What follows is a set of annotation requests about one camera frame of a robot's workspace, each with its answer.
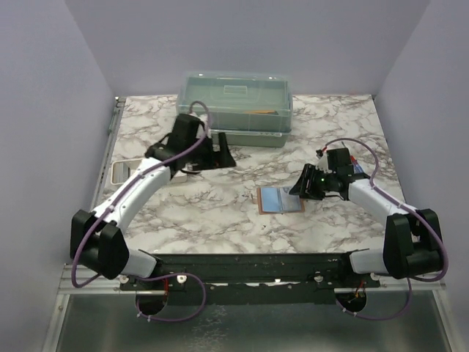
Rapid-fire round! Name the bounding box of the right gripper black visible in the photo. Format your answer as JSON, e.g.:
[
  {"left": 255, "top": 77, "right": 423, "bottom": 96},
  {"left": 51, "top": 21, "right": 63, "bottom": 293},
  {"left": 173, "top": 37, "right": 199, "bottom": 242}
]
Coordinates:
[{"left": 289, "top": 163, "right": 337, "bottom": 201}]

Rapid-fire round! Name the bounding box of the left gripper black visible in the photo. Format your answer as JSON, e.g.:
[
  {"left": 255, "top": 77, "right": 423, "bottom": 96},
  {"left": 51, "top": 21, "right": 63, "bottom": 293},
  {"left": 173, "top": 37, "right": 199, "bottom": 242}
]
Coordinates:
[{"left": 187, "top": 133, "right": 237, "bottom": 172}]

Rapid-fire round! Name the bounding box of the grey striped credit card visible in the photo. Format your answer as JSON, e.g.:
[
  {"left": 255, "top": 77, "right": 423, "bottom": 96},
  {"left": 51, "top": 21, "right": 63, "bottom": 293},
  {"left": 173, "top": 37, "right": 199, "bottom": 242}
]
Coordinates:
[{"left": 280, "top": 192, "right": 302, "bottom": 213}]

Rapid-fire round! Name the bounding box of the brown leather card holder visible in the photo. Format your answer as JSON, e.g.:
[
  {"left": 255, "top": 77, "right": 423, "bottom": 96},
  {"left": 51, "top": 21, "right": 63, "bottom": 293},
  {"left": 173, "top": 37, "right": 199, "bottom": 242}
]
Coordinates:
[{"left": 253, "top": 186, "right": 305, "bottom": 215}]

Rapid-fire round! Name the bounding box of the white rectangular tray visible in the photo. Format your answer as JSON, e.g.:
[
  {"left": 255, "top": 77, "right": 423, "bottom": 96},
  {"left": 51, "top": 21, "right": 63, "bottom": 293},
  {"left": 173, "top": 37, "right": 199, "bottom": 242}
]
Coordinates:
[{"left": 111, "top": 159, "right": 188, "bottom": 186}]

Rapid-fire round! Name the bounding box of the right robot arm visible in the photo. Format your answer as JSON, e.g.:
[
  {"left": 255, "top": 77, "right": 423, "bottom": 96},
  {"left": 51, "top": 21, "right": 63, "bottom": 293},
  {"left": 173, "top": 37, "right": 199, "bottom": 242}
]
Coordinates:
[{"left": 289, "top": 147, "right": 445, "bottom": 287}]

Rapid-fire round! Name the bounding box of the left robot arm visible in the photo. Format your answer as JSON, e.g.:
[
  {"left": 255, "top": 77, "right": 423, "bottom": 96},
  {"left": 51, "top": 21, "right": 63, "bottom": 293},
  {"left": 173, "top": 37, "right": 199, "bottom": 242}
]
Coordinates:
[{"left": 70, "top": 114, "right": 236, "bottom": 290}]

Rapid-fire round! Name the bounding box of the stack of cards in tray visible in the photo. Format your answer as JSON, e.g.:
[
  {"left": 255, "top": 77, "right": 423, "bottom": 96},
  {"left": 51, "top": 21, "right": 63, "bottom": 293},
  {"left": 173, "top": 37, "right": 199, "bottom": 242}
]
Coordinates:
[{"left": 111, "top": 161, "right": 136, "bottom": 185}]

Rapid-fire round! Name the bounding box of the red blue screwdriver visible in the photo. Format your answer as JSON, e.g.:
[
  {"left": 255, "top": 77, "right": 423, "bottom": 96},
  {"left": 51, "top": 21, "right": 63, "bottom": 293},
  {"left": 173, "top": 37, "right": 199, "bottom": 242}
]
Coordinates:
[{"left": 350, "top": 155, "right": 364, "bottom": 173}]

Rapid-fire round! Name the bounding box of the green clear-lid storage box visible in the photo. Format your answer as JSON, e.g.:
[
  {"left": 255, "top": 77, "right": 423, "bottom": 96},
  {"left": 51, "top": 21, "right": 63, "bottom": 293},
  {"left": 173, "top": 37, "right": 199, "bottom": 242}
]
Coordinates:
[{"left": 177, "top": 71, "right": 293, "bottom": 147}]

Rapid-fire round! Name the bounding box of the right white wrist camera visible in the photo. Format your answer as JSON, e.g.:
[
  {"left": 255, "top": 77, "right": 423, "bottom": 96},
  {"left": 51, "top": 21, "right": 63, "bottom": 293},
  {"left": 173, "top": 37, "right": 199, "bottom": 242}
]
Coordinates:
[{"left": 316, "top": 147, "right": 330, "bottom": 173}]

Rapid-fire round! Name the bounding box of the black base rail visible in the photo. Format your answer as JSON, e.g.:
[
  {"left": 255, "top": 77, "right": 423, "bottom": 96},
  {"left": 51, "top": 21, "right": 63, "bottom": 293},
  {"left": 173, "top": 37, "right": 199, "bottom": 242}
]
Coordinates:
[{"left": 75, "top": 251, "right": 428, "bottom": 305}]

